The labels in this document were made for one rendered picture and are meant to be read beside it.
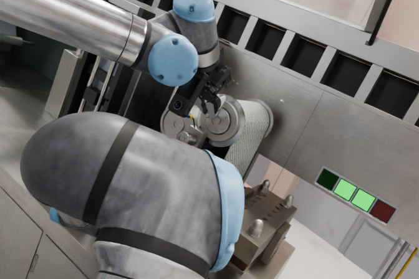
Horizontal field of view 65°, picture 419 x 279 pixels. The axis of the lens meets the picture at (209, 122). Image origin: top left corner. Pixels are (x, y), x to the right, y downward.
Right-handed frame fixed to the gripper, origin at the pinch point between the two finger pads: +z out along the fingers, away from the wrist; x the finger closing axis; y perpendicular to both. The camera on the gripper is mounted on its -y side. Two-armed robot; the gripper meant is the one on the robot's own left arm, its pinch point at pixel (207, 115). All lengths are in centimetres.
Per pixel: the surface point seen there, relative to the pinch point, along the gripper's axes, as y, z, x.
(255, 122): 11.1, 10.7, -7.9
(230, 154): -2.1, 10.0, -8.3
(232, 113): 4.4, 0.5, -5.1
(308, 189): 123, 285, -6
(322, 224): 100, 298, -36
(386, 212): 17, 32, -51
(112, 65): -4.7, -6.9, 29.6
